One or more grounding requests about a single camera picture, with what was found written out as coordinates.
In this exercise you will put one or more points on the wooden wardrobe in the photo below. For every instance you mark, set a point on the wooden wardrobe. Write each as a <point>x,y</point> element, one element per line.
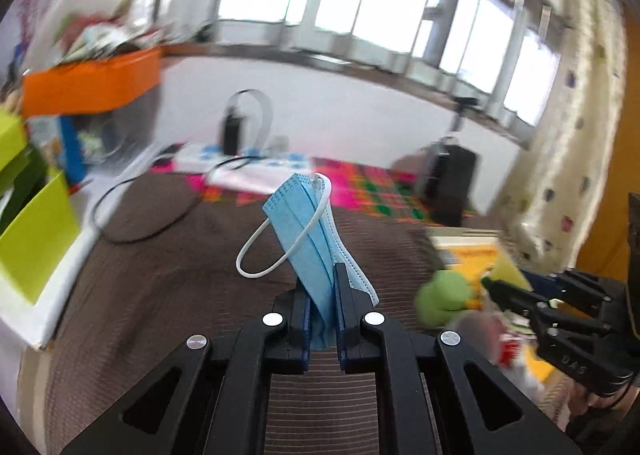
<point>615,135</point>

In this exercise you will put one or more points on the yellow printed flat box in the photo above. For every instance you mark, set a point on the yellow printed flat box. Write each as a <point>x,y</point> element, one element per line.
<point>470,255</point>

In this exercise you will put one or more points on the brown checkered tablecloth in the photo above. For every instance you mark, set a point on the brown checkered tablecloth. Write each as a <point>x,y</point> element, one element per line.
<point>175,315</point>

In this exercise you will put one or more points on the orange storage box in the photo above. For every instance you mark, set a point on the orange storage box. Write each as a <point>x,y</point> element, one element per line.
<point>95,82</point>

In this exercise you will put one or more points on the white blue power strip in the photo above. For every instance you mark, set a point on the white blue power strip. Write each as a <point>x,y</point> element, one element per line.
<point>235,160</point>

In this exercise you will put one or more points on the white knitted glove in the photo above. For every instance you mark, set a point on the white knitted glove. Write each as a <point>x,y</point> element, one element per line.
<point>527,380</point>

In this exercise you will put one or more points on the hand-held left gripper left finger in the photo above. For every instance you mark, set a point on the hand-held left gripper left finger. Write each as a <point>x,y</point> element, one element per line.
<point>302,330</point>

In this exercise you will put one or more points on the black clamp mount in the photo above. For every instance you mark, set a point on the black clamp mount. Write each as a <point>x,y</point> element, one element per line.
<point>465,107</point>

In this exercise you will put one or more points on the lime green storage box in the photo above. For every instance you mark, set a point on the lime green storage box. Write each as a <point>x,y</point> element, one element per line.
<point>35,230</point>

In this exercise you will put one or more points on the colourful plaid blanket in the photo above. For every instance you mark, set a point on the colourful plaid blanket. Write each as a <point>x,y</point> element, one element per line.
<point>360,185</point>

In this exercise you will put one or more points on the black grey heater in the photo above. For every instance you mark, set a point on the black grey heater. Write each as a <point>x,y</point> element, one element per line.
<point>450,180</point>

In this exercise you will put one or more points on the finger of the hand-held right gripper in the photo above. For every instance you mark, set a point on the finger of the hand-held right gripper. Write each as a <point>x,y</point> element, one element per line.
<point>565,295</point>
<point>575,355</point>

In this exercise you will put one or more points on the cream heart-patterned curtain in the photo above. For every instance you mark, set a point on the cream heart-patterned curtain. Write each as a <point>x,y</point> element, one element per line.
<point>565,145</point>

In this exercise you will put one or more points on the pile of clutter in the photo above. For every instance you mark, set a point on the pile of clutter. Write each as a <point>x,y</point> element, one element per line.
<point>105,30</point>

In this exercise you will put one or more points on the blue face mask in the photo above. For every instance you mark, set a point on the blue face mask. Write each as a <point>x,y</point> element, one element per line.
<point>312,240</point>

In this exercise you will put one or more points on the metal window railing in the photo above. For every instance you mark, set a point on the metal window railing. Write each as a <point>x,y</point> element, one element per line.
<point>400,25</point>

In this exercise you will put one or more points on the red yarn bundle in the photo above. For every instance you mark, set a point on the red yarn bundle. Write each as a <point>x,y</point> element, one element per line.
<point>510,350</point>

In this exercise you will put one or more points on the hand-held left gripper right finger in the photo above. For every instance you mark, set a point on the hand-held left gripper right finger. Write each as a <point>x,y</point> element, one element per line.
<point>341,330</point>

